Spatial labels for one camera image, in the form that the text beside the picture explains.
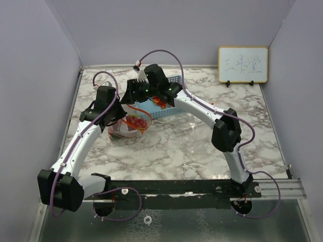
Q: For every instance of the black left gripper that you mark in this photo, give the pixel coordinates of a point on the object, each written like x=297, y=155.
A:
x=121, y=113

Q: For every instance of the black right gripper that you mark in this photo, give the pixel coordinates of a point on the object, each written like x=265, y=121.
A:
x=131, y=95

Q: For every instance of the red strawberry bunch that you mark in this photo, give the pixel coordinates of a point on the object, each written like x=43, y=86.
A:
x=117, y=134

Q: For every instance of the clear zip bag orange zipper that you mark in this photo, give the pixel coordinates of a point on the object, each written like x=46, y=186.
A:
x=122, y=125

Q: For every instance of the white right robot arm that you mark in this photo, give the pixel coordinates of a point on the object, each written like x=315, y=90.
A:
x=226, y=131

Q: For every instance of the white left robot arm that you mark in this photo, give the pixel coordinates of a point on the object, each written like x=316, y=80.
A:
x=60, y=186

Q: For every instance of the blue plastic basket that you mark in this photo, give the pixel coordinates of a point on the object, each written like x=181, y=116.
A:
x=166, y=108

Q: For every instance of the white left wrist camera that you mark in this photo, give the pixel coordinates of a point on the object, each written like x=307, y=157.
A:
x=108, y=83

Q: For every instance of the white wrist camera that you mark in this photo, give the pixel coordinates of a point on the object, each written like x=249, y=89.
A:
x=108, y=83
x=141, y=75

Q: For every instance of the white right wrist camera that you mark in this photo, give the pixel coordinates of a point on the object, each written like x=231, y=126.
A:
x=141, y=75

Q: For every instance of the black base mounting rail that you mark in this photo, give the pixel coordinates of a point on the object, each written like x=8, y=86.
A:
x=174, y=194

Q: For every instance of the small whiteboard wooden frame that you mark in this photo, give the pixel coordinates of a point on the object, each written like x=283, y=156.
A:
x=239, y=64

